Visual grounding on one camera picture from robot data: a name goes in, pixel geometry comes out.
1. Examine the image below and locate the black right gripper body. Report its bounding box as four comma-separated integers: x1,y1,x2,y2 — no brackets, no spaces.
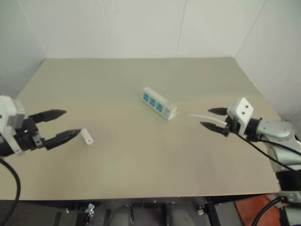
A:
224,114,238,137

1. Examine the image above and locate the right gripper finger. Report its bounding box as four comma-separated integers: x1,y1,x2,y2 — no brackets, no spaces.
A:
207,107,229,116
199,121,230,137

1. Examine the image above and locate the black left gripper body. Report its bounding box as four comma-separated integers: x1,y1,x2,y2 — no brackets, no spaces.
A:
13,117,47,152

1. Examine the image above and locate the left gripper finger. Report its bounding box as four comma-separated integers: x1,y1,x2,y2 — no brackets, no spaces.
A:
44,129,82,151
28,109,68,124

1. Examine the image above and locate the white plug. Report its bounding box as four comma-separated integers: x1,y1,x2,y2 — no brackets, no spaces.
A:
80,128,95,146

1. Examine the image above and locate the white power strip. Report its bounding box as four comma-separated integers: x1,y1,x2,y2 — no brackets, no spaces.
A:
141,86,178,121

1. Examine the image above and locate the orange panel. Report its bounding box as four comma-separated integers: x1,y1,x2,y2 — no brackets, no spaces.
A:
234,195,284,226

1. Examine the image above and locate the grey rounded shape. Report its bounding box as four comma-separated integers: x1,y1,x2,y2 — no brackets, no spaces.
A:
110,204,134,226

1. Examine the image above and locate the white power cable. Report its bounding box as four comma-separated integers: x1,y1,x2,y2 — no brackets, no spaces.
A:
175,112,228,127

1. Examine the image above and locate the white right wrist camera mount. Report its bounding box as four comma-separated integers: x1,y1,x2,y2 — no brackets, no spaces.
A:
226,97,255,137

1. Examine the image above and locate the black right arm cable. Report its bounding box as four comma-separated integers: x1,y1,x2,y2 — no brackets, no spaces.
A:
235,131,301,171

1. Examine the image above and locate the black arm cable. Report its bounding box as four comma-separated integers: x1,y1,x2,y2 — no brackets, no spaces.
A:
0,157,21,226
235,131,301,171

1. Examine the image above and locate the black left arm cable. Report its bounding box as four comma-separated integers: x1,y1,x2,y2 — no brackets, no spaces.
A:
0,157,21,226

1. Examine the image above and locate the thin black cable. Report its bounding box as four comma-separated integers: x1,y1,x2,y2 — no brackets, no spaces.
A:
254,196,284,226

